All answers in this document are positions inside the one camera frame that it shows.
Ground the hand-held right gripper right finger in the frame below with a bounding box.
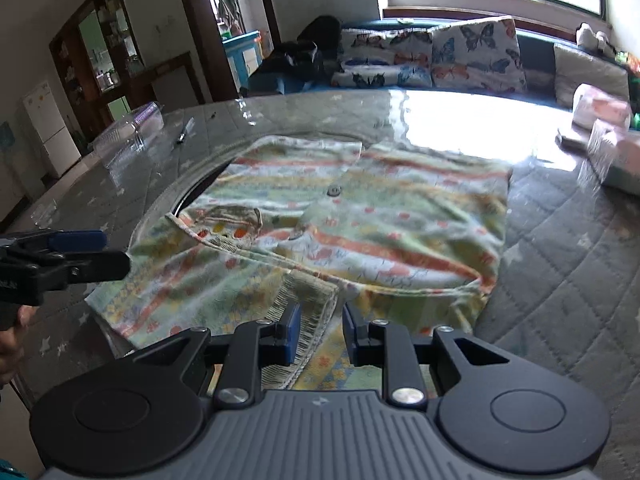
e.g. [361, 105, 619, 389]
[342, 302, 512, 407]

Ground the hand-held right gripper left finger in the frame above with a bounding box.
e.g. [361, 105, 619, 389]
[119, 303, 303, 409]

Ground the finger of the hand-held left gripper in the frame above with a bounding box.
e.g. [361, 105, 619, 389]
[10, 230, 108, 256]
[30, 250, 132, 292]

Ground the floral striped shirt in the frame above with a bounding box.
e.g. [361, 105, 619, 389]
[85, 135, 513, 392]

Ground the person's left hand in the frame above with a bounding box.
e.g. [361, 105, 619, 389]
[0, 304, 39, 389]

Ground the white refrigerator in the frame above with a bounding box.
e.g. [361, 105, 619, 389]
[22, 79, 82, 178]

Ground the clear plastic container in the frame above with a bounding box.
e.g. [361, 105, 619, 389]
[91, 101, 165, 163]

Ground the pen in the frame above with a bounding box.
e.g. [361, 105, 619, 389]
[174, 117, 196, 146]

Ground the dark wooden cabinet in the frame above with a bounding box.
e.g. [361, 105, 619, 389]
[49, 0, 196, 141]

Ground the grey quilted table cover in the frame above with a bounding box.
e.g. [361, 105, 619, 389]
[0, 87, 640, 401]

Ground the blue storage box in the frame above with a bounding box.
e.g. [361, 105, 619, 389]
[221, 30, 264, 92]

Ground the black bag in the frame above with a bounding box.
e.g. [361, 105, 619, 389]
[248, 15, 344, 97]

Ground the butterfly print cushion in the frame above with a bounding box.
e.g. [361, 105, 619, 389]
[430, 16, 528, 95]
[331, 27, 435, 89]

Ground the clear wrapped box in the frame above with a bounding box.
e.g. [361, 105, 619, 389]
[586, 119, 640, 192]

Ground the teal sofa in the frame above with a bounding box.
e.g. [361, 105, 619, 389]
[280, 17, 640, 111]

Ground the pink tissue pack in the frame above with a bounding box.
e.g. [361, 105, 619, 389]
[571, 83, 634, 132]

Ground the grey cushion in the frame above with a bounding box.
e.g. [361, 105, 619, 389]
[553, 43, 630, 109]

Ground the white plush toy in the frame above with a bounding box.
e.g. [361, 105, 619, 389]
[575, 22, 613, 53]

